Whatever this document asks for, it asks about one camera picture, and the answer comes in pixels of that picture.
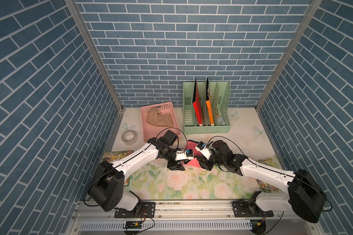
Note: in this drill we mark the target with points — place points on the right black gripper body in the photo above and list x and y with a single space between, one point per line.
213 160

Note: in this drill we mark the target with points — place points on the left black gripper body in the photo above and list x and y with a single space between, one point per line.
172 163

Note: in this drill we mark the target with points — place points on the pink and grey dishcloth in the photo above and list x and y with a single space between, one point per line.
193 163

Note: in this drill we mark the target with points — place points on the brown striped dishcloth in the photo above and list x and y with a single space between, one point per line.
156 118

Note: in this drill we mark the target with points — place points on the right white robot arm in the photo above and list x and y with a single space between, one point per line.
300 194

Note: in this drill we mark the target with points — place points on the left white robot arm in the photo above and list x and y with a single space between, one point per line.
107 185

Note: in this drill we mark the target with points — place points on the pink plastic basket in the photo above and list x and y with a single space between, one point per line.
150 131

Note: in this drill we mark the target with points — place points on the clear tape roll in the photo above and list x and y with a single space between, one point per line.
129 137

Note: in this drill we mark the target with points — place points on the orange folder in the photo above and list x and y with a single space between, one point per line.
208 103

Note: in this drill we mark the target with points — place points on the right illustrated picture book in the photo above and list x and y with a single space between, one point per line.
265 187

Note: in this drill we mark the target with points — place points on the illustrated picture book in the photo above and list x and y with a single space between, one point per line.
265 187
111 157

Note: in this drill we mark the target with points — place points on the red folder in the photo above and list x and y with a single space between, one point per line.
197 105

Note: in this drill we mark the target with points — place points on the left illustrated picture book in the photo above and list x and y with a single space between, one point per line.
111 157

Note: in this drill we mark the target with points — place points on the green file organizer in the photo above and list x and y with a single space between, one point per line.
220 95

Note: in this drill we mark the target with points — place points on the small black circuit board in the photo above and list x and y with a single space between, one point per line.
135 225

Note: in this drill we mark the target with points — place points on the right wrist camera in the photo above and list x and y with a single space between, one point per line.
204 150

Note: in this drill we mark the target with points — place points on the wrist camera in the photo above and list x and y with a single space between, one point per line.
204 150
182 155

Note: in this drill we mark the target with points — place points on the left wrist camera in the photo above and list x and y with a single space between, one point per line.
182 155

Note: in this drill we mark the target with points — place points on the aluminium mounting rail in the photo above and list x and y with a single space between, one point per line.
168 210

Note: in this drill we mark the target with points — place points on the white slotted cable duct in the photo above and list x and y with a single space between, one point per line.
168 225

